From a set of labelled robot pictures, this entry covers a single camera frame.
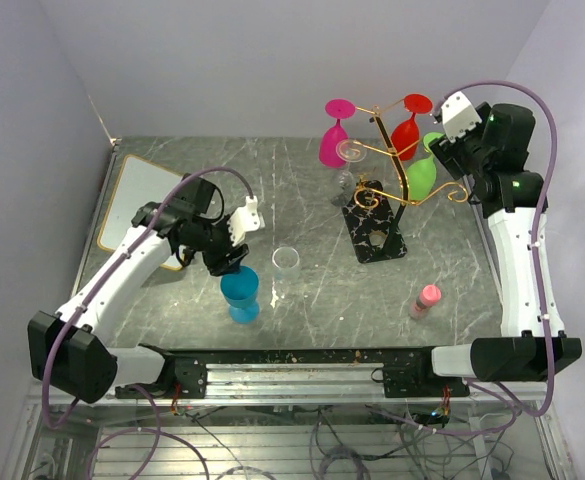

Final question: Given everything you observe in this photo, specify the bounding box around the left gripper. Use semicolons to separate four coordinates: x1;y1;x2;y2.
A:
190;211;250;277

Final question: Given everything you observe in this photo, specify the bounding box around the green wine glass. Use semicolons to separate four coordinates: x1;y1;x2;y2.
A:
406;132;443;202

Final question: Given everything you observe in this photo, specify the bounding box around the blue wine glass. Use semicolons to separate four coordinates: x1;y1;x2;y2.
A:
220;266;260;324

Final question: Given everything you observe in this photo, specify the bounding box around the red wine glass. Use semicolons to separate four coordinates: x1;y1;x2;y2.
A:
391;93;433;162

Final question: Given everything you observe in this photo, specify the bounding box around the clear glass front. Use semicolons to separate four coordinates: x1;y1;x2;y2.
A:
272;246;301;298

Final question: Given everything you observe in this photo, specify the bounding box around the clear glass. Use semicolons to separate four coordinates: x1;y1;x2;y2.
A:
330;139;367;208
272;246;301;298

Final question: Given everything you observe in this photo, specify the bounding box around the magenta wine glass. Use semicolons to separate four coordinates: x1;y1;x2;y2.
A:
319;98;356;169

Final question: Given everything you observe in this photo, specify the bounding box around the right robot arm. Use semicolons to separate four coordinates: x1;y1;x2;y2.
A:
412;93;582;396

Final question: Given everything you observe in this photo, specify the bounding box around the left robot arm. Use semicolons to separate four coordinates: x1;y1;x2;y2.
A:
27;172;262;404

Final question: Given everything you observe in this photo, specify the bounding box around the gold wine glass rack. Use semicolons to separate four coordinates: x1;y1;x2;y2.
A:
355;95;470;206

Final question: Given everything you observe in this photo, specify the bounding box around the black marbled rack base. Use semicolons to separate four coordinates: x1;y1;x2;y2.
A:
341;180;407;264

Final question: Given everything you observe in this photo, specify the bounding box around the pink small bottle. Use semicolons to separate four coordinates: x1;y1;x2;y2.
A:
409;284;442;319

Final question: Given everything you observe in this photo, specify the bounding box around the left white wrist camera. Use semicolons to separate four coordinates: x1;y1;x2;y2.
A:
227;196;265;247

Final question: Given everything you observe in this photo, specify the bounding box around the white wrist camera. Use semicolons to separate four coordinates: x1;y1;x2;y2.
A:
432;91;483;143
227;196;265;247

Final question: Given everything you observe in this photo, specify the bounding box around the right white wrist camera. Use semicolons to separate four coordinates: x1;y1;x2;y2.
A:
432;91;483;143

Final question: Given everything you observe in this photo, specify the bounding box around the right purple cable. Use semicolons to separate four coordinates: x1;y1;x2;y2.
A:
366;79;559;436

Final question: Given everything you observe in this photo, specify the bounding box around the purple cable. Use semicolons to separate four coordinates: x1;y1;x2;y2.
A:
366;79;559;436
40;167;258;480

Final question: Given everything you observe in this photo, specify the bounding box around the white board gold frame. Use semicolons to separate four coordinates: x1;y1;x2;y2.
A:
97;155;181;252

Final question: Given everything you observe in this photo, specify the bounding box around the aluminium mounting rail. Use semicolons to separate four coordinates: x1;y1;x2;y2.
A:
26;362;478;406

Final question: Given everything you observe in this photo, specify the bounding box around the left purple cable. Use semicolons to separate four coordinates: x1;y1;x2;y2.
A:
40;167;258;480

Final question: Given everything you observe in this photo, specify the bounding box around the cable tangle under table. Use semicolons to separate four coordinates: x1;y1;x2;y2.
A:
171;399;518;480

